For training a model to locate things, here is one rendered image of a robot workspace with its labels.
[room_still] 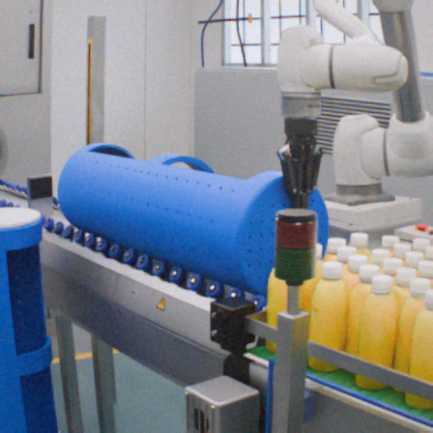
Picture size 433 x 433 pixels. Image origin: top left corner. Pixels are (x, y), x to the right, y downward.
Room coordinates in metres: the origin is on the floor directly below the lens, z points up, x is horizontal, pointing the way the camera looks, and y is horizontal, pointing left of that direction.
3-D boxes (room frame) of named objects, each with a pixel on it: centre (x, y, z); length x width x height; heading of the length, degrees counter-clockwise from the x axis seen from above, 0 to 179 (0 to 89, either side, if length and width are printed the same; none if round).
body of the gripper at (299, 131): (1.66, -0.17, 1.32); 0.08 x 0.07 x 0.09; 128
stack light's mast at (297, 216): (1.13, -0.11, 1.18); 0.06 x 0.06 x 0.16
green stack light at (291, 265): (1.13, -0.11, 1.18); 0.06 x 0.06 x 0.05
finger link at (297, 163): (1.66, -0.16, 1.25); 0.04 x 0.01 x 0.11; 38
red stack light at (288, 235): (1.13, -0.11, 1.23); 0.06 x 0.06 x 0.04
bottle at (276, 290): (1.47, -0.13, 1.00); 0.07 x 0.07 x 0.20
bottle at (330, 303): (1.37, -0.21, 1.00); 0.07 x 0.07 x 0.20
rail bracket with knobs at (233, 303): (1.49, -0.03, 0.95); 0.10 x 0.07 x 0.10; 128
